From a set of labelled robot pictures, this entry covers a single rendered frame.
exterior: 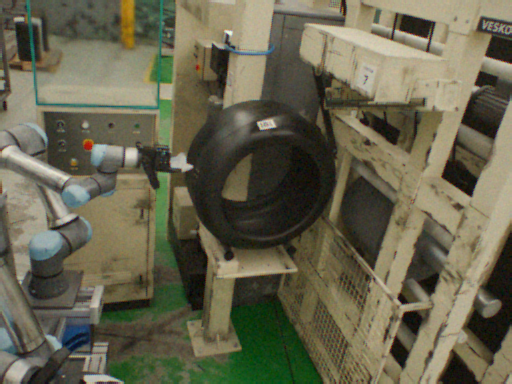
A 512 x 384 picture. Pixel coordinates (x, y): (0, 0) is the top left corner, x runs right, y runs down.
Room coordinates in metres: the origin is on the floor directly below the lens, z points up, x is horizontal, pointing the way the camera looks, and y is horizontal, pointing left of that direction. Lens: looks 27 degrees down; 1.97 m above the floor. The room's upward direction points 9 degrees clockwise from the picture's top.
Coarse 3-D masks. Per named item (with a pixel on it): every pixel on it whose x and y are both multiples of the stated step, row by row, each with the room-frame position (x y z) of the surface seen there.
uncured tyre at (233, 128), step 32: (224, 128) 1.56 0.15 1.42; (256, 128) 1.53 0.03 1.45; (288, 128) 1.57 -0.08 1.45; (192, 160) 1.58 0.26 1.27; (224, 160) 1.47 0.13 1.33; (320, 160) 1.61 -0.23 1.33; (192, 192) 1.50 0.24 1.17; (288, 192) 1.88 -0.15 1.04; (320, 192) 1.62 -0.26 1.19; (224, 224) 1.47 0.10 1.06; (256, 224) 1.76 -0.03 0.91; (288, 224) 1.72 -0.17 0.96
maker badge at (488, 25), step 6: (480, 18) 1.51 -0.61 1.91; (486, 18) 1.49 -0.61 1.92; (492, 18) 1.47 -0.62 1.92; (480, 24) 1.51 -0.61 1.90; (486, 24) 1.48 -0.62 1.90; (492, 24) 1.46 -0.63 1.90; (498, 24) 1.44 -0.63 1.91; (504, 24) 1.42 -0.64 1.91; (510, 24) 1.40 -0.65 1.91; (480, 30) 1.50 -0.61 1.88; (486, 30) 1.48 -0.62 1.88; (492, 30) 1.46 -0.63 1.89; (498, 30) 1.44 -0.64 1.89; (504, 30) 1.42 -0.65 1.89; (510, 30) 1.40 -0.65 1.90; (504, 36) 1.41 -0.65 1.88; (510, 36) 1.39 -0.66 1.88
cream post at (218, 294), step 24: (240, 0) 1.90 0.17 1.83; (264, 0) 1.89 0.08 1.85; (240, 24) 1.87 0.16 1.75; (264, 24) 1.90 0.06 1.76; (240, 48) 1.87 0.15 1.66; (264, 48) 1.91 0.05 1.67; (240, 72) 1.87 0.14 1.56; (264, 72) 1.91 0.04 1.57; (240, 96) 1.88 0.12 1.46; (240, 168) 1.89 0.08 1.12; (240, 192) 1.90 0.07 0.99; (216, 288) 1.87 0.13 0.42; (216, 312) 1.88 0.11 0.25; (216, 336) 1.89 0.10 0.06
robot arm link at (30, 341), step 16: (0, 240) 0.88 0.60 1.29; (0, 256) 0.86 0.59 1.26; (0, 272) 0.85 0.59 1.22; (0, 288) 0.83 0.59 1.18; (16, 288) 0.86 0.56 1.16; (0, 304) 0.82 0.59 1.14; (16, 304) 0.84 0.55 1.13; (0, 320) 0.82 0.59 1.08; (16, 320) 0.82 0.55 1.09; (32, 320) 0.85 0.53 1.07; (16, 336) 0.81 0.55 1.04; (32, 336) 0.83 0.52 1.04; (48, 336) 0.89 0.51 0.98; (32, 352) 0.82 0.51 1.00; (48, 352) 0.84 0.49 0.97
